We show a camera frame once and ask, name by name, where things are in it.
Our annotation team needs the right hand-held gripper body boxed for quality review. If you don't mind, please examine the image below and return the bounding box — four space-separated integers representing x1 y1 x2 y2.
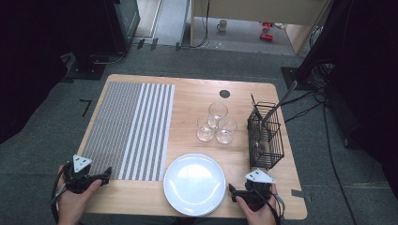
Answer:
238 168 277 213

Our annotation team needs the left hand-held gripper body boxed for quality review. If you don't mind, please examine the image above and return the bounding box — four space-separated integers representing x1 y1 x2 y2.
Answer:
64 154 105 195

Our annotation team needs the black wire cutlery basket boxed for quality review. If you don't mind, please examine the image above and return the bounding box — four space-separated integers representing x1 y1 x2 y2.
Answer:
247 100 285 171

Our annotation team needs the clear drinking glass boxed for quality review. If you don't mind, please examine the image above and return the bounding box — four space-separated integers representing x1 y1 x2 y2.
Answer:
207 101 229 129
196 115 217 143
215 116 238 145

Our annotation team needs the person's right hand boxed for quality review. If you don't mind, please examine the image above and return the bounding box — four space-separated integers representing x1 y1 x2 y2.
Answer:
235 183 282 225

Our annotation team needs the person's left hand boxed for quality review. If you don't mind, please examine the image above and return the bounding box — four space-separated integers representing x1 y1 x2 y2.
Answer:
56 164 103 225

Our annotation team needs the grey tape strip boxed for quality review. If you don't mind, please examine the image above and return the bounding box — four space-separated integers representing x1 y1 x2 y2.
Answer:
290 188 314 203

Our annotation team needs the grey white striped placemat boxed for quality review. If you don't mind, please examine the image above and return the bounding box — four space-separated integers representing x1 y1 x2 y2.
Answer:
82 82 176 182

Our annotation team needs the thin black rod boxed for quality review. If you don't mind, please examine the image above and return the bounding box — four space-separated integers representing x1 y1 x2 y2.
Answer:
250 93 261 120

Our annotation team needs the black stand base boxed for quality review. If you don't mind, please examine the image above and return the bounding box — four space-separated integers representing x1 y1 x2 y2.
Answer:
280 66 314 92
64 51 107 81

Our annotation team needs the black curtain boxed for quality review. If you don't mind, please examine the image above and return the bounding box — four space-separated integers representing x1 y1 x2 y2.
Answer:
297 0 398 201
0 0 107 145

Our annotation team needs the black cabinet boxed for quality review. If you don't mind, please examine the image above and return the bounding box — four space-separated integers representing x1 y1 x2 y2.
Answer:
102 0 141 54

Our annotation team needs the grey mug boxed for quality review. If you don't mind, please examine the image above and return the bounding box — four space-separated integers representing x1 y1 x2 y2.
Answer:
216 19 229 33

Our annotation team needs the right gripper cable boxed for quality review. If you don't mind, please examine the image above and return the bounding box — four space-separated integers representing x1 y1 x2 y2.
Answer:
256 187 286 225

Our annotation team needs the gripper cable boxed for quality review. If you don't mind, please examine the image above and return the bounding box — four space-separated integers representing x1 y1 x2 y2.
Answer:
256 187 286 225
51 163 71 224

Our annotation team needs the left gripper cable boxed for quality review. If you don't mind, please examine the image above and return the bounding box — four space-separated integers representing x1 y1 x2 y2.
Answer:
51 163 71 224

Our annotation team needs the black floor cable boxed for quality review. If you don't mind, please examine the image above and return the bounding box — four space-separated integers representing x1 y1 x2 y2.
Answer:
321 102 360 225
283 101 328 124

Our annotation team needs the black cable bundle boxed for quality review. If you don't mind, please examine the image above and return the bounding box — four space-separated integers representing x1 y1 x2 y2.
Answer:
308 59 334 92

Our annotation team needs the black hanging cable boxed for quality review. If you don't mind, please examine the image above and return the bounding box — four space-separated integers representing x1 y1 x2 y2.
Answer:
179 0 210 50

